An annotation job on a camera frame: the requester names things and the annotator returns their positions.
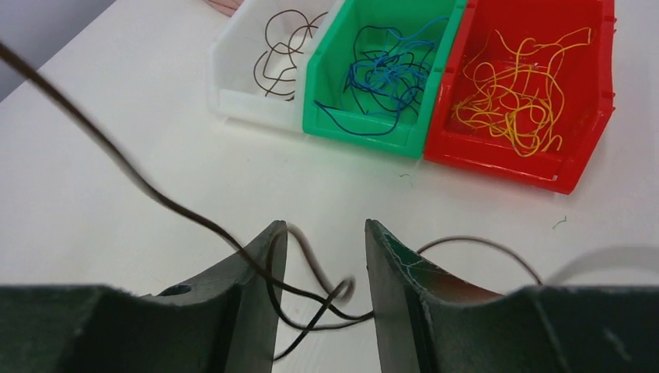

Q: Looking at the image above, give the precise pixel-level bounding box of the black thin wire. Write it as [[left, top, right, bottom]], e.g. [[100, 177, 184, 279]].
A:
[[252, 8, 330, 102]]

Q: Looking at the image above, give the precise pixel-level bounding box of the white plastic bin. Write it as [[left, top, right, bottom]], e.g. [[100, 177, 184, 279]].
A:
[[207, 1, 343, 133]]

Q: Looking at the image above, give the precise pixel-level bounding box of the pink crumpled cloth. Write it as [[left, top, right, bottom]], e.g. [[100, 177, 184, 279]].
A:
[[204, 0, 243, 17]]

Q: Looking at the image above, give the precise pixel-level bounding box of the dark blue thin wire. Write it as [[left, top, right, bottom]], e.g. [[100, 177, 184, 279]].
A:
[[314, 15, 452, 138]]

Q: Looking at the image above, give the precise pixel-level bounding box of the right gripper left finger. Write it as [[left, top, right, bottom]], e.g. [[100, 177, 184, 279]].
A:
[[0, 220, 288, 373]]

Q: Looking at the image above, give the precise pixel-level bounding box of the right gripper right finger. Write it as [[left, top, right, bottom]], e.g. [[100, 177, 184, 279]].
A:
[[364, 220, 658, 372]]

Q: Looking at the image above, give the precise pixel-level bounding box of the green plastic bin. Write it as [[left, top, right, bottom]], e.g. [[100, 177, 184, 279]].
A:
[[302, 1, 466, 159]]

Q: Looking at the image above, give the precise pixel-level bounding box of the red plastic bin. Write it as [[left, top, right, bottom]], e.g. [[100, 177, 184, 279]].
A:
[[424, 1, 615, 194]]

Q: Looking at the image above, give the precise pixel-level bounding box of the yellow thin wire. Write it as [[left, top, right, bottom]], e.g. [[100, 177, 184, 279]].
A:
[[451, 26, 594, 159]]

